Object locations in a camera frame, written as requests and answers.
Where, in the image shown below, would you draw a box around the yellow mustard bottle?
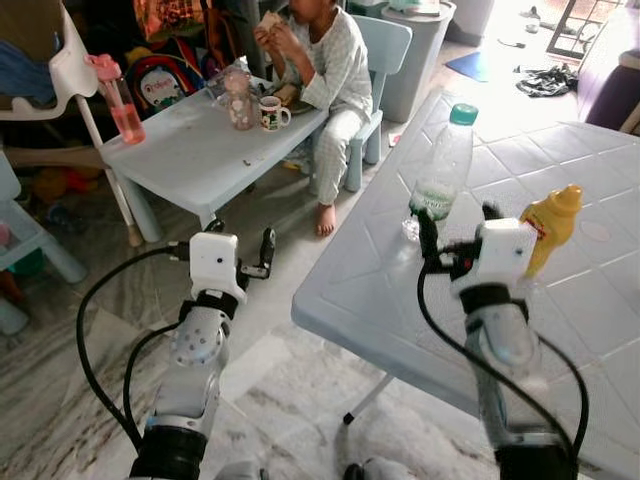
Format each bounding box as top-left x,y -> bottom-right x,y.
520,184 -> 585,280

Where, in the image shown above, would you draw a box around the clear bottle with teal cap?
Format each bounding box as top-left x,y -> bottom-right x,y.
403,102 -> 480,242

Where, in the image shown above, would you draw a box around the small light blue kids table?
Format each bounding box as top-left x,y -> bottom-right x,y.
100,95 -> 332,247

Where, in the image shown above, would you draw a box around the large light blue plastic table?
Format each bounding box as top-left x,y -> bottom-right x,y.
292,88 -> 640,480

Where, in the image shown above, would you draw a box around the white printed mug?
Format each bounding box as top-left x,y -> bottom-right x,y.
258,96 -> 294,134

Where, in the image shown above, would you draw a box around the clear plastic wrapped jar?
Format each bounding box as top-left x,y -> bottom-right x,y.
205,58 -> 260,132

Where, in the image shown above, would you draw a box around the dark crumpled clothes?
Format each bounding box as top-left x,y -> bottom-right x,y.
515,62 -> 580,99

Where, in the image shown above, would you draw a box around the pink drinking bottle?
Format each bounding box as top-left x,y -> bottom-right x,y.
85,53 -> 147,147

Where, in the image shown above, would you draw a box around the blue floor mat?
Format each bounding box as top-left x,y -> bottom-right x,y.
445,50 -> 492,84

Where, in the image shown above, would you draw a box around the blue red school backpack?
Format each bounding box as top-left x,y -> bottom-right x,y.
124,40 -> 207,113

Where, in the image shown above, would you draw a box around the grey waste bin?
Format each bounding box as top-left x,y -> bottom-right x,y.
380,0 -> 459,124

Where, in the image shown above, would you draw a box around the purple sofa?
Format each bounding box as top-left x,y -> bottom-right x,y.
575,5 -> 640,134

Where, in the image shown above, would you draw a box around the child in pale pyjamas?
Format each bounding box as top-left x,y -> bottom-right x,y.
252,0 -> 377,239

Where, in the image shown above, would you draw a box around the light blue kids chair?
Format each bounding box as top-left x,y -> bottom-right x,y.
340,14 -> 414,194

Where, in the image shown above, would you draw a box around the white round bin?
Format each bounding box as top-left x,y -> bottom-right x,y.
445,0 -> 497,47

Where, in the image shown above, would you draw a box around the silver robot left leg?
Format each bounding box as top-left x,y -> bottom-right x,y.
213,460 -> 269,480

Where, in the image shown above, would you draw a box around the silver robot leg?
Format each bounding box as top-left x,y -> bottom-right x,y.
213,460 -> 269,480
335,455 -> 403,480

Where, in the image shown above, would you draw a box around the metal door grille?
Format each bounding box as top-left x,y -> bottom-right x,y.
545,0 -> 602,59

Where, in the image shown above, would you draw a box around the orange patterned bag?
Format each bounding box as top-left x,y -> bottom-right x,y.
133,0 -> 207,44

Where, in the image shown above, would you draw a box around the white high chair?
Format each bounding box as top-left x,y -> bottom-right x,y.
0,5 -> 147,250

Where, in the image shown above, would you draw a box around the silver robot right leg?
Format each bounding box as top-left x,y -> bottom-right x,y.
335,455 -> 403,480

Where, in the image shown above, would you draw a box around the seated person in jeans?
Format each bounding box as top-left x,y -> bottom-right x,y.
0,0 -> 67,110

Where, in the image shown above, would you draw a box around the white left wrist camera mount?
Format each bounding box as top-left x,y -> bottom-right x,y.
188,232 -> 247,302

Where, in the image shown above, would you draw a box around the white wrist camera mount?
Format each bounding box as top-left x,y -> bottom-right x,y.
188,232 -> 247,302
452,218 -> 539,297

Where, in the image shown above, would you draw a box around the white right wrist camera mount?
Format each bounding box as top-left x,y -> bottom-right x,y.
452,218 -> 539,297

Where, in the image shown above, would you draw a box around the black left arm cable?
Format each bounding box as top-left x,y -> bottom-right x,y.
74,244 -> 193,453

